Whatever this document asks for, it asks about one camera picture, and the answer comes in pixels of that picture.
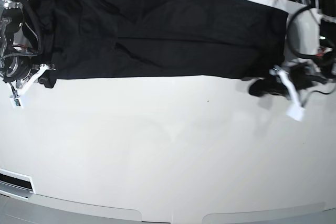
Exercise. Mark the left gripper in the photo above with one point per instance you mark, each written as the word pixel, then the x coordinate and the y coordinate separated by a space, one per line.
pixel 301 76

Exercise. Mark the black t-shirt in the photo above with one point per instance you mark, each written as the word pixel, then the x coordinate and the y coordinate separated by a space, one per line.
pixel 87 39

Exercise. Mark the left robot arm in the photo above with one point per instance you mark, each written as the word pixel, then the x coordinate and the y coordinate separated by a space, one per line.
pixel 325 61

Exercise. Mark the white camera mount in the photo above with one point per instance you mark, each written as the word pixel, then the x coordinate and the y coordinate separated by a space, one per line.
pixel 295 110
pixel 18 91

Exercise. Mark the white slotted table bracket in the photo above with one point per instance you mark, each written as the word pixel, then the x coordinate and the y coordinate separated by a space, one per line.
pixel 17 185

